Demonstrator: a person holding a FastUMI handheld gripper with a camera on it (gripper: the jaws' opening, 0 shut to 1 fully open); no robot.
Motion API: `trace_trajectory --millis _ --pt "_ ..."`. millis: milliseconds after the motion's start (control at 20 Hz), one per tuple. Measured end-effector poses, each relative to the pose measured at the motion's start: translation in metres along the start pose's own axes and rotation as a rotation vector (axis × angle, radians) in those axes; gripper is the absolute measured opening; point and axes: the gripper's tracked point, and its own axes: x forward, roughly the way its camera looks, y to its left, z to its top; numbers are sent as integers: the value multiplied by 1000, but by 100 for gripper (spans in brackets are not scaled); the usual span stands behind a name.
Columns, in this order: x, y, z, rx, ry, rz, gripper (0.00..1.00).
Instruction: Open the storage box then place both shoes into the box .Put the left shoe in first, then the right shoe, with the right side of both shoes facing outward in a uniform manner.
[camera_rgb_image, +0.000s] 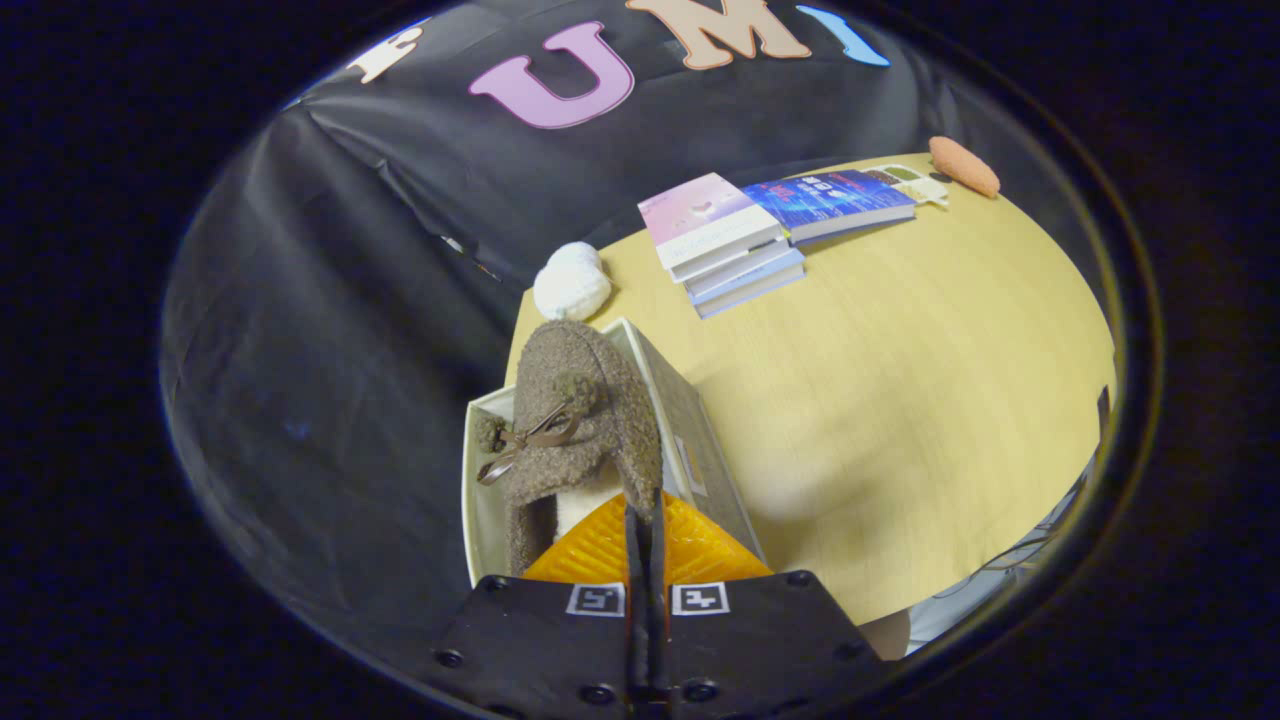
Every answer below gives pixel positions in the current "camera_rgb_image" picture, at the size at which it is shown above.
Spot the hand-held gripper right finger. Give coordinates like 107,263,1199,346
646,488,887,720

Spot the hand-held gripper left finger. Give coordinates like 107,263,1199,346
432,490,647,720

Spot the brown fuzzy shoe with bow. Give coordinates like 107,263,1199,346
475,320,664,578

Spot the white storage box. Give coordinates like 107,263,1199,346
462,317,767,589

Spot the pale blue book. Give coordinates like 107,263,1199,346
682,240,803,299
693,258,808,320

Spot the white fluffy plush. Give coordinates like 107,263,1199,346
533,241,613,322

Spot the black backdrop cloth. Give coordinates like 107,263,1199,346
160,0,1116,661

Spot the pink cover book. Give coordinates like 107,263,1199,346
638,172,787,283

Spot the blue cover book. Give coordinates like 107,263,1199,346
742,168,917,246

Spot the white compartment tray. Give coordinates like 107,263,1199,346
862,164,949,208

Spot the orange plush toy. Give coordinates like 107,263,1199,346
928,136,1001,199

